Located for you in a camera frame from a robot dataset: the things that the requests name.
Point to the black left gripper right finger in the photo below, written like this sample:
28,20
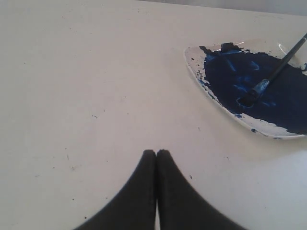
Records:
180,206

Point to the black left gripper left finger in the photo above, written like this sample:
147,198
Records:
134,206

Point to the black paintbrush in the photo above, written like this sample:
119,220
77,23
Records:
257,91

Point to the white plate with blue paint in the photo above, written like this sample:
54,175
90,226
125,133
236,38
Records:
226,72

